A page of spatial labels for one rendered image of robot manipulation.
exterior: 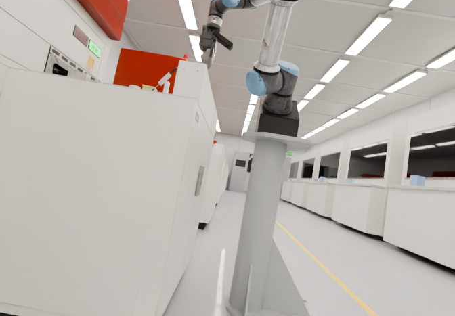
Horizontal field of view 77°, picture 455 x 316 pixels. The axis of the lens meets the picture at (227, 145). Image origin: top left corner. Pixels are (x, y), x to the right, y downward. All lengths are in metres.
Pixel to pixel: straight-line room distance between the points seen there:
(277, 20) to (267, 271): 1.10
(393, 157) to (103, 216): 5.10
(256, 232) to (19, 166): 0.95
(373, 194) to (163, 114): 4.88
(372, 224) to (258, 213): 4.29
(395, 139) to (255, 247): 4.55
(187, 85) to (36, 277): 0.75
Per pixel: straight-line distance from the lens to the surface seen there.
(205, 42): 1.48
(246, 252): 1.42
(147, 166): 0.93
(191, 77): 1.03
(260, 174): 1.38
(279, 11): 1.21
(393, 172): 5.61
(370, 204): 5.53
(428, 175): 4.69
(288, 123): 1.44
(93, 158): 0.99
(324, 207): 7.57
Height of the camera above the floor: 0.59
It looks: 6 degrees up
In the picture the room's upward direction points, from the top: 10 degrees clockwise
